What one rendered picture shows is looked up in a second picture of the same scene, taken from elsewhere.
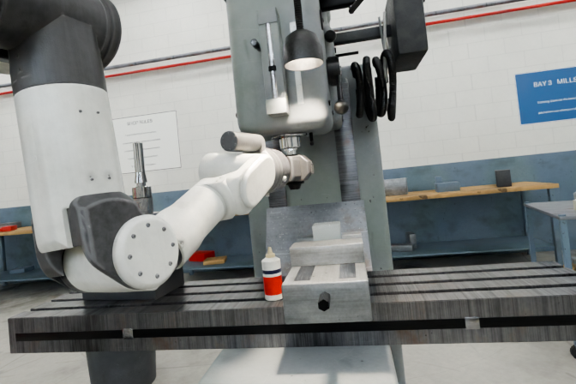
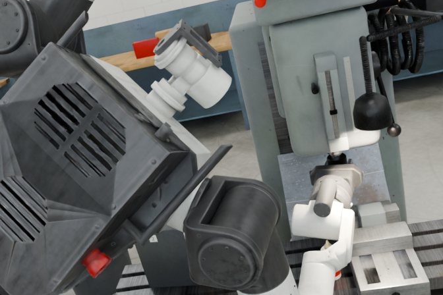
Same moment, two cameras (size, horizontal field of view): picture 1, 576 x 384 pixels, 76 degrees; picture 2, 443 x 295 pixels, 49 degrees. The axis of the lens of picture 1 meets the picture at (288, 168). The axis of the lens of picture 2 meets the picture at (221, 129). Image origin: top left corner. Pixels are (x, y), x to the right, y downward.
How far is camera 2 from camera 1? 0.69 m
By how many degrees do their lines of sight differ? 23
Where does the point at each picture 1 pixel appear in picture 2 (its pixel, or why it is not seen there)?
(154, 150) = not seen: outside the picture
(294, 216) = (308, 161)
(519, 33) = not seen: outside the picture
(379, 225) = (392, 159)
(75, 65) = (282, 267)
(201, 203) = (326, 282)
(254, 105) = (310, 135)
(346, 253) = (398, 243)
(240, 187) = (345, 256)
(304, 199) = not seen: hidden behind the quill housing
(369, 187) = not seen: hidden behind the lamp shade
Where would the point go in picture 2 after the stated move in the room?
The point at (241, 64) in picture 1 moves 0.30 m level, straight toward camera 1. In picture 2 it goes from (295, 99) to (357, 149)
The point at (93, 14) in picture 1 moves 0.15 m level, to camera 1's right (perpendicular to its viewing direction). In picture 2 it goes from (274, 216) to (372, 191)
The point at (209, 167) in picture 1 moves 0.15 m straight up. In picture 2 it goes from (303, 226) to (290, 160)
